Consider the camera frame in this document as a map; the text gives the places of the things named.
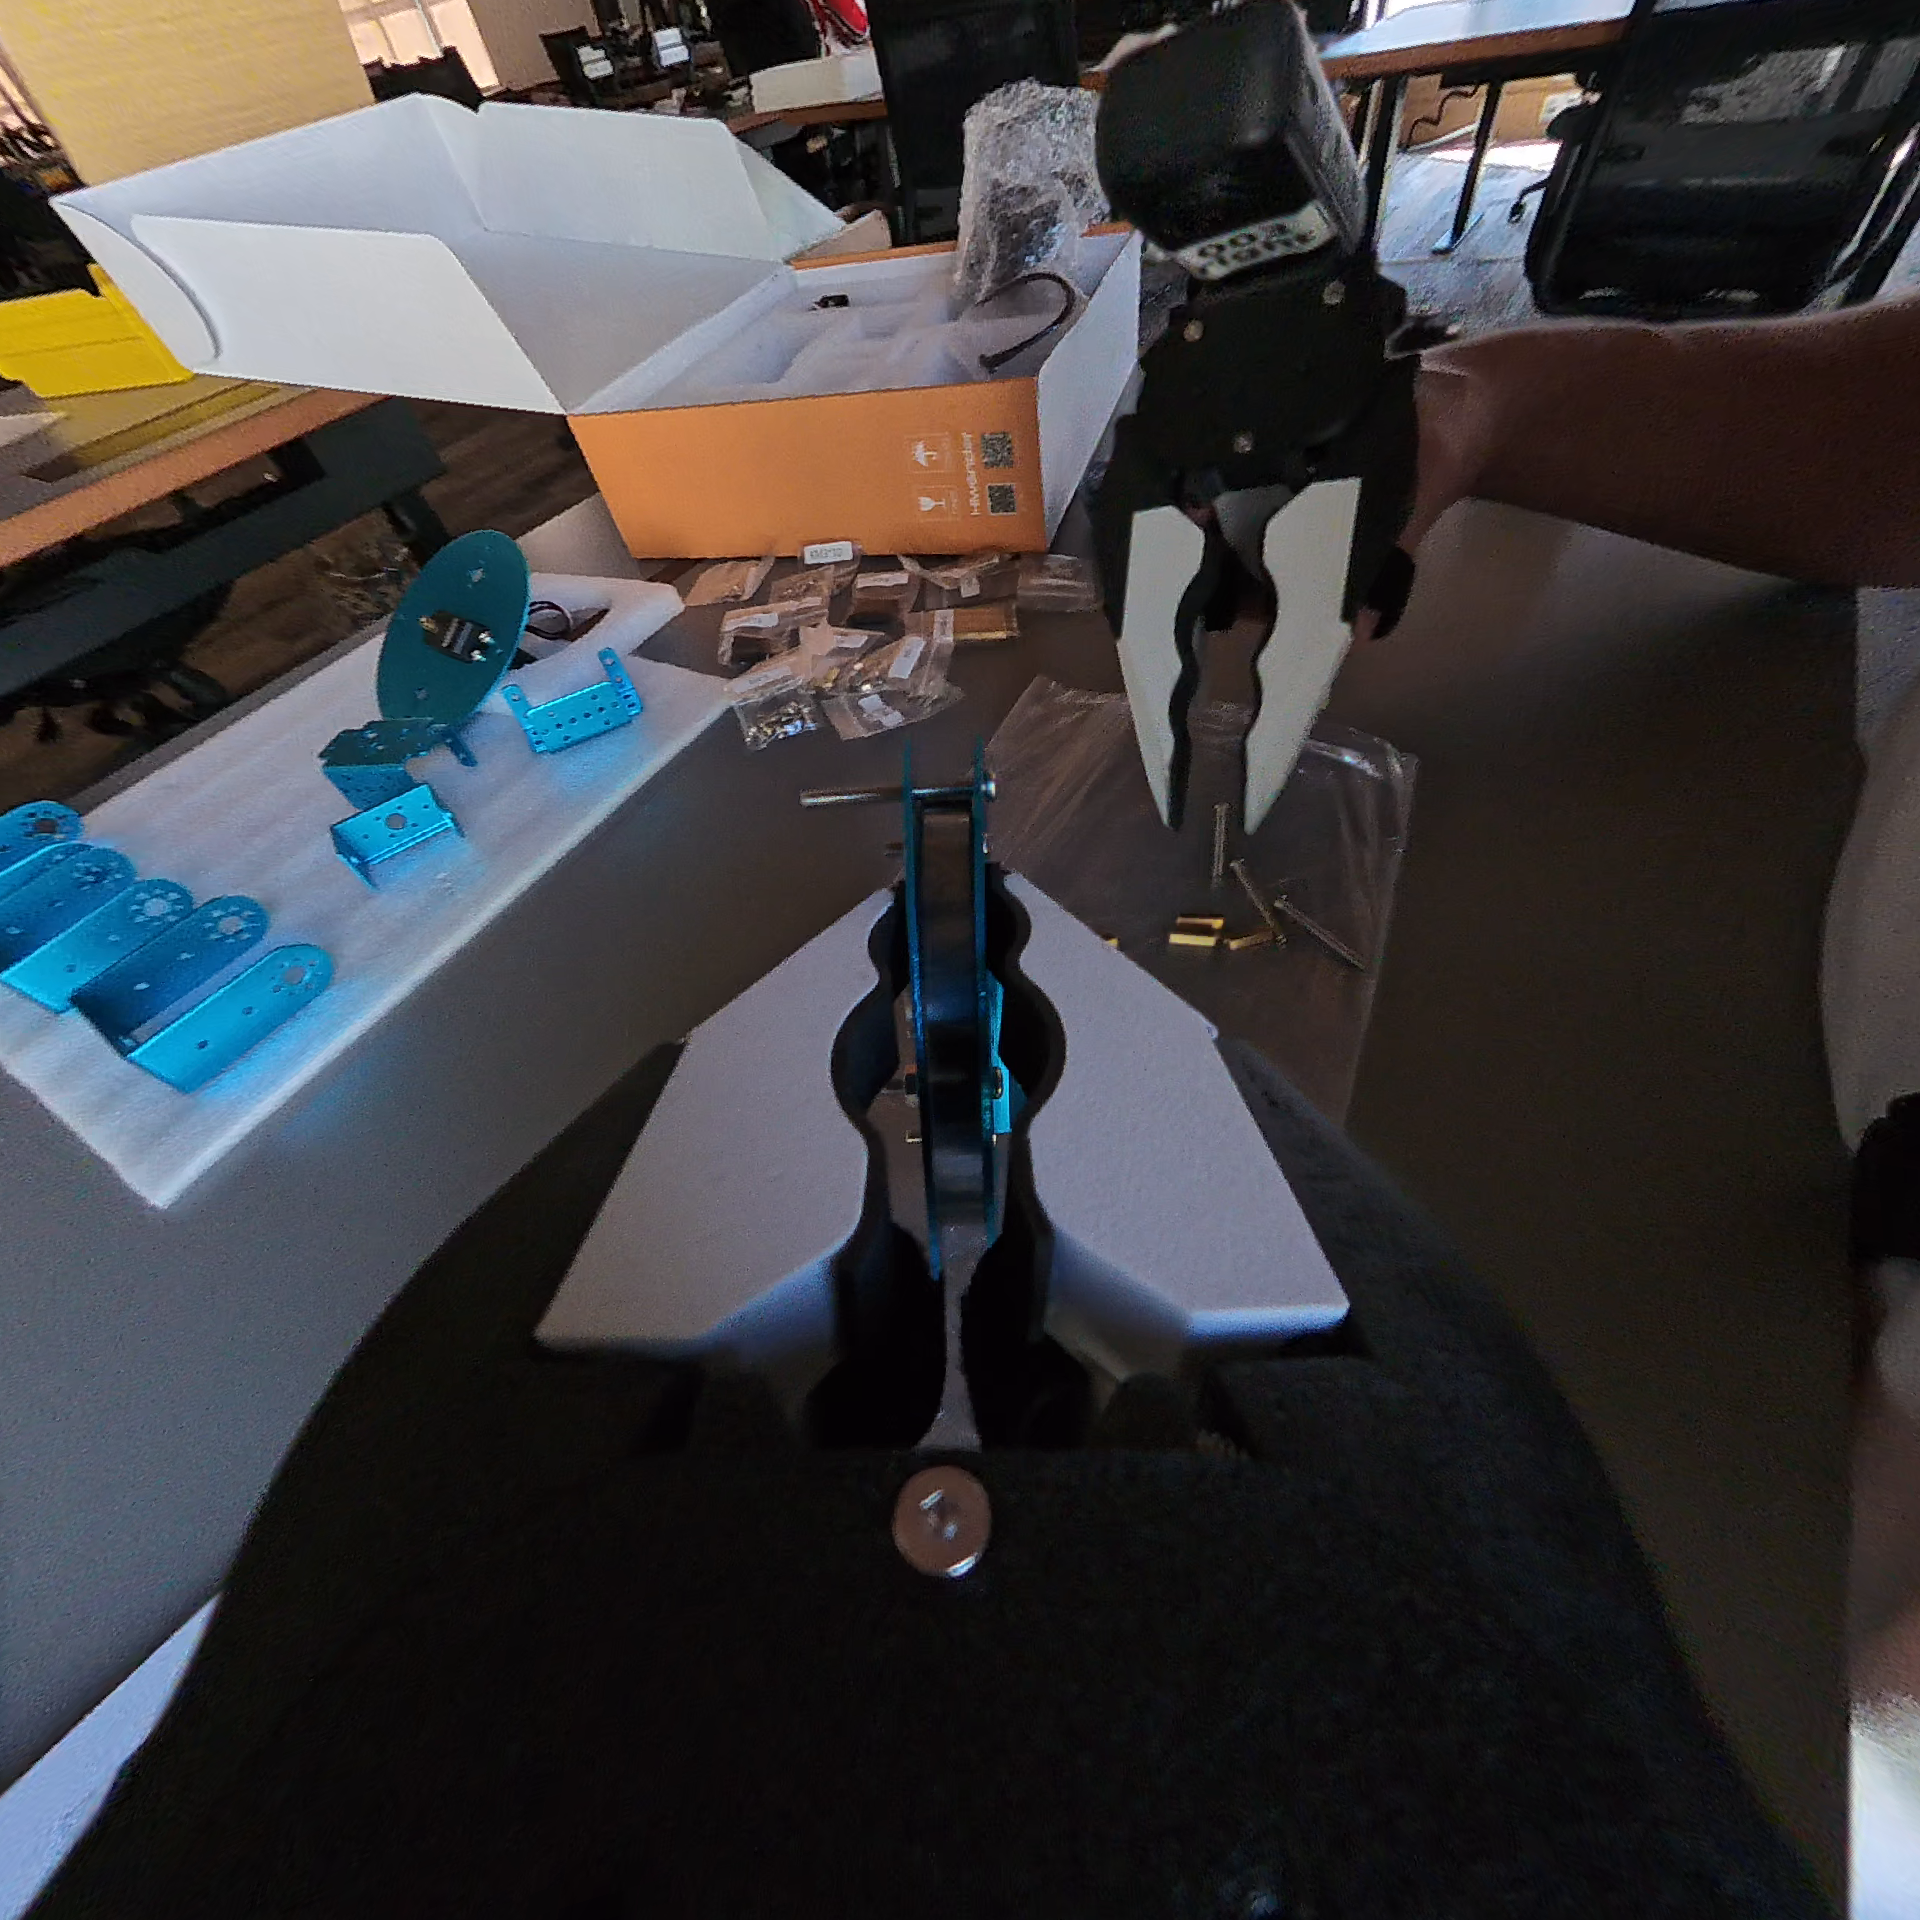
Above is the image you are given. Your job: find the blue round-end bracket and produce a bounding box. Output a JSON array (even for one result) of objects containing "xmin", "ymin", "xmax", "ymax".
[
  {"xmin": 0, "ymin": 839, "xmax": 141, "ymax": 977},
  {"xmin": 0, "ymin": 802, "xmax": 90, "ymax": 889},
  {"xmin": 29, "ymin": 876, "xmax": 202, "ymax": 1028}
]

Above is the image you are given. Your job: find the pile of small screw bags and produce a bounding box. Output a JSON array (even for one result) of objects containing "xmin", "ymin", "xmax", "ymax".
[{"xmin": 675, "ymin": 536, "xmax": 1109, "ymax": 753}]

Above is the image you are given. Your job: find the white foam sheet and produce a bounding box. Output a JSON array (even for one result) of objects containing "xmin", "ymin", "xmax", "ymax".
[{"xmin": 0, "ymin": 567, "xmax": 745, "ymax": 1212}]

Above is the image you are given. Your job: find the black chair back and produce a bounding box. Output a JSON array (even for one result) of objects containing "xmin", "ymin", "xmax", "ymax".
[{"xmin": 867, "ymin": 0, "xmax": 1084, "ymax": 252}]

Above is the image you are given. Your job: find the teal perforated bracket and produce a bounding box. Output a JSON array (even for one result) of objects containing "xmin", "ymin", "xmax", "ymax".
[{"xmin": 317, "ymin": 717, "xmax": 479, "ymax": 811}]

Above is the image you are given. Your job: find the person's right forearm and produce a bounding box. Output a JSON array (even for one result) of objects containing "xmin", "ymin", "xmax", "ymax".
[{"xmin": 1403, "ymin": 294, "xmax": 1920, "ymax": 594}]

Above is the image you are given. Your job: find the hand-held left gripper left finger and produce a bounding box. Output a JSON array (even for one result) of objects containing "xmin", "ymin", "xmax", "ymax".
[{"xmin": 534, "ymin": 886, "xmax": 923, "ymax": 1451}]

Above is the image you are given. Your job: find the dark office table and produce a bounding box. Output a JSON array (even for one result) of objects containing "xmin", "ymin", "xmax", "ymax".
[{"xmin": 0, "ymin": 396, "xmax": 455, "ymax": 747}]

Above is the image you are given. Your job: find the orange open cardboard box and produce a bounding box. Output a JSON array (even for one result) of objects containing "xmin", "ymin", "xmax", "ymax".
[{"xmin": 57, "ymin": 95, "xmax": 1146, "ymax": 560}]

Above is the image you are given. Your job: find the yellow plastic bin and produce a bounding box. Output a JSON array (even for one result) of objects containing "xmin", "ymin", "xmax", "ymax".
[{"xmin": 0, "ymin": 262, "xmax": 202, "ymax": 403}]

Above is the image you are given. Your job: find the black mesh office chair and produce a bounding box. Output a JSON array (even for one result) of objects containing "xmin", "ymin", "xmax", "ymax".
[{"xmin": 1517, "ymin": 0, "xmax": 1920, "ymax": 322}]

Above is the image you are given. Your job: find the blue round bearing base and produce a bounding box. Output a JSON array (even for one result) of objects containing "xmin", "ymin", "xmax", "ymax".
[{"xmin": 915, "ymin": 735, "xmax": 1031, "ymax": 1285}]

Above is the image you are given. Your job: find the blue U bracket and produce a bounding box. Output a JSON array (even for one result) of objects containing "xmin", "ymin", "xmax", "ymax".
[{"xmin": 500, "ymin": 644, "xmax": 657, "ymax": 758}]

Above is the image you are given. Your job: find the blue bracket with hole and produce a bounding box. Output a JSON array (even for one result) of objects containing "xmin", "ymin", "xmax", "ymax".
[{"xmin": 326, "ymin": 778, "xmax": 467, "ymax": 895}]

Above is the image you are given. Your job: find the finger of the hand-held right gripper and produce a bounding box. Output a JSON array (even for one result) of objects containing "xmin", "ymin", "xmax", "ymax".
[
  {"xmin": 1120, "ymin": 503, "xmax": 1238, "ymax": 834},
  {"xmin": 1233, "ymin": 477, "xmax": 1370, "ymax": 834}
]

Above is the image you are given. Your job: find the bubble wrapped part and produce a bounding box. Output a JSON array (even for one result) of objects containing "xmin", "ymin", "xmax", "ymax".
[{"xmin": 956, "ymin": 83, "xmax": 1114, "ymax": 307}]

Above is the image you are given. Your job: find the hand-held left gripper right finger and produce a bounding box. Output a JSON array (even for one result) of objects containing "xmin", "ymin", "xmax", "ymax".
[{"xmin": 976, "ymin": 867, "xmax": 1355, "ymax": 1451}]

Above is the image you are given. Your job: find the teal round plate with servo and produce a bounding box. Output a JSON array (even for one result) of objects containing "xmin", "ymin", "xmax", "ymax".
[{"xmin": 374, "ymin": 522, "xmax": 534, "ymax": 731}]

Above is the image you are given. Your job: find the clear plastic bag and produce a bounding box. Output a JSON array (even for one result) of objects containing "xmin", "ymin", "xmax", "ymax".
[{"xmin": 980, "ymin": 679, "xmax": 1423, "ymax": 1112}]

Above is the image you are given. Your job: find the black lanyard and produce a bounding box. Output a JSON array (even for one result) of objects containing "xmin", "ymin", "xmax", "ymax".
[{"xmin": 1846, "ymin": 1092, "xmax": 1920, "ymax": 1271}]

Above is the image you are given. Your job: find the printed assembly guide sheet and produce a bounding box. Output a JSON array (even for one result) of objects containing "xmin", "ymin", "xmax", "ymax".
[{"xmin": 0, "ymin": 1597, "xmax": 232, "ymax": 1920}]

